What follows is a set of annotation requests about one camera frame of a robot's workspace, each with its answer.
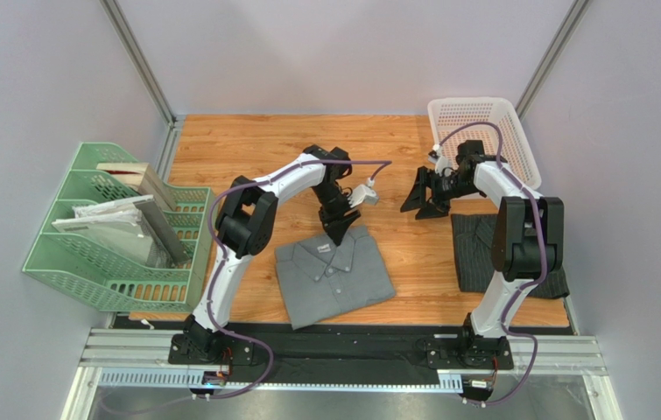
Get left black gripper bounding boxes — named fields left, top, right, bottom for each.
left=313, top=183, right=362, bottom=248

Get grey long sleeve shirt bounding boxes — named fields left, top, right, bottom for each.
left=275, top=226, right=396, bottom=330

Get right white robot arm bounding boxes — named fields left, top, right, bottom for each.
left=400, top=140, right=564, bottom=352

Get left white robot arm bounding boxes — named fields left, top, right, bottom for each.
left=183, top=145, right=361, bottom=361

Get dark striped folded shirt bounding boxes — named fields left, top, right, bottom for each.
left=450, top=213, right=570, bottom=299

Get white plastic basket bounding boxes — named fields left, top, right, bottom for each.
left=427, top=96, right=542, bottom=190

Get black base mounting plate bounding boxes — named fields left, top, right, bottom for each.
left=168, top=323, right=514, bottom=385

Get papers in file rack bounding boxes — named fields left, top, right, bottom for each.
left=52, top=194, right=192, bottom=269

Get green plastic file rack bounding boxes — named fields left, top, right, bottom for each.
left=22, top=143, right=215, bottom=312

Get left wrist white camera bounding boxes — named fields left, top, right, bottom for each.
left=348, top=178, right=379, bottom=208

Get wrist white camera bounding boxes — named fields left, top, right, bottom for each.
left=348, top=178, right=379, bottom=208
left=428, top=143, right=450, bottom=176

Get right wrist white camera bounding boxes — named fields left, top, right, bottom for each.
left=428, top=143, right=450, bottom=176

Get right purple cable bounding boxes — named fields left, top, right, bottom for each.
left=433, top=121, right=549, bottom=407

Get purple cable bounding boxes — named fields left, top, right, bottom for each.
left=205, top=159, right=394, bottom=402
left=433, top=121, right=549, bottom=407

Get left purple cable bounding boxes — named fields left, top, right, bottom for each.
left=205, top=159, right=394, bottom=402

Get aluminium front frame rail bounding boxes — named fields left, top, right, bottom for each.
left=62, top=322, right=621, bottom=419

